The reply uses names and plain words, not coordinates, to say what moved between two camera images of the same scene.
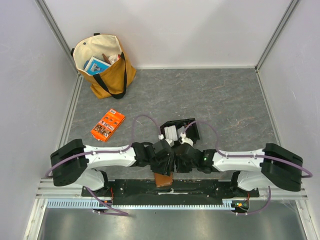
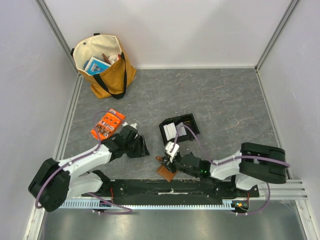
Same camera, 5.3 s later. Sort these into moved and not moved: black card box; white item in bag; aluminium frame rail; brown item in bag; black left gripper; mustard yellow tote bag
Moved: black left gripper; black card box
Not moved: white item in bag; mustard yellow tote bag; aluminium frame rail; brown item in bag
